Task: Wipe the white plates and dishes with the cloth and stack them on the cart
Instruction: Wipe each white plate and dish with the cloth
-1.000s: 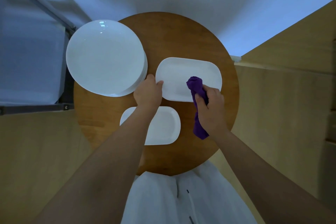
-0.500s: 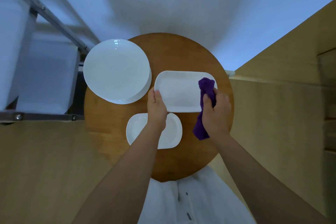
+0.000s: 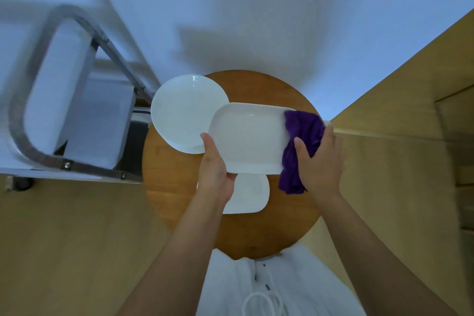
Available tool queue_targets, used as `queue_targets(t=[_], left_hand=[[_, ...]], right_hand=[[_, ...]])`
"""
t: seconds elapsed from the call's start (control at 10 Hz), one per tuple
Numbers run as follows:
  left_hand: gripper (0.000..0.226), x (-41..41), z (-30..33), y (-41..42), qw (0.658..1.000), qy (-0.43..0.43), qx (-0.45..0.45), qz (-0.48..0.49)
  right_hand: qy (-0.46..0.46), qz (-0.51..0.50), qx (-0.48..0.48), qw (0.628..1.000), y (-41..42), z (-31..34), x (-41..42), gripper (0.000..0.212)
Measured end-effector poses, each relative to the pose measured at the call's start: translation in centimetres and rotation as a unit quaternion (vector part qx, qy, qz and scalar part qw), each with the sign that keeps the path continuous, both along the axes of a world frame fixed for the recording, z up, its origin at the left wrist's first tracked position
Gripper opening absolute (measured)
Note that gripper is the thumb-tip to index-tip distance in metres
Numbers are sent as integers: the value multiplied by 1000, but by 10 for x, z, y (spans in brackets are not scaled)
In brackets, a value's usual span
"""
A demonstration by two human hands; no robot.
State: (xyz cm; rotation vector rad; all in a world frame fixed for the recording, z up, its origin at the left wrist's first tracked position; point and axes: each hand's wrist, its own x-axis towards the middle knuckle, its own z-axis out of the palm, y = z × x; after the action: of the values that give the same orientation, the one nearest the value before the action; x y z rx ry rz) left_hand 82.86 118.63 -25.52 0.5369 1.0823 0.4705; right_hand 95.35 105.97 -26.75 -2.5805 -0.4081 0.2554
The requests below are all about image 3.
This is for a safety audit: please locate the white drawstring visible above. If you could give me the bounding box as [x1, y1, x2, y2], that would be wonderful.
[241, 264, 286, 316]

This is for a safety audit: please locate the steel three-tier cart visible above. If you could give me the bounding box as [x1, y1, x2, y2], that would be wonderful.
[0, 3, 156, 193]

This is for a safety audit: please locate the round wooden side table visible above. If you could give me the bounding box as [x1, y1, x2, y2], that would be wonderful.
[142, 70, 326, 261]

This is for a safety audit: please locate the person's right forearm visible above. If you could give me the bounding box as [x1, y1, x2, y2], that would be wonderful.
[311, 190, 460, 316]

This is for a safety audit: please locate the person's left forearm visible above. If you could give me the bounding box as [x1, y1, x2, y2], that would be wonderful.
[117, 193, 230, 316]

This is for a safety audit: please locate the stack of white round plates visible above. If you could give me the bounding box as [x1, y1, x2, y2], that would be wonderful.
[150, 74, 230, 155]

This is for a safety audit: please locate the white oblong serving plate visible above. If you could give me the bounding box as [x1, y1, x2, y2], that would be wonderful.
[196, 173, 270, 215]
[207, 102, 297, 175]

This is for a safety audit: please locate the purple cleaning cloth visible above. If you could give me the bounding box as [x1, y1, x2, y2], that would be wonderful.
[278, 110, 326, 195]

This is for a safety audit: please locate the person's white garment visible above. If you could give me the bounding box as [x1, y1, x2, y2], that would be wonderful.
[195, 243, 367, 316]

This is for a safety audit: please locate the person's left hand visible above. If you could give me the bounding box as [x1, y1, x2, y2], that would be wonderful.
[196, 132, 237, 203]

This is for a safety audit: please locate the person's right hand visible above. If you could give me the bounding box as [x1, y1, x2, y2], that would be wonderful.
[293, 125, 344, 198]

